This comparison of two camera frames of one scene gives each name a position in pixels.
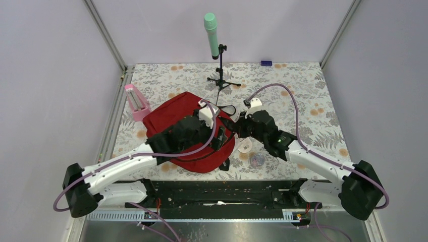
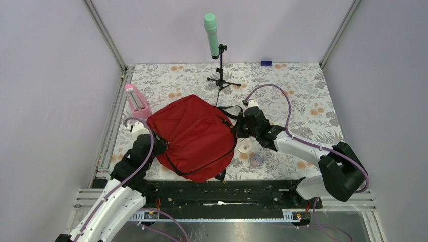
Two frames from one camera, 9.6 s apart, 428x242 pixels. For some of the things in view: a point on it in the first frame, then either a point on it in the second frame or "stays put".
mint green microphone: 211,23 stays put
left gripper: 218,140 to 162,143
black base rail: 223,196 stays put
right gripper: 240,125 stays put
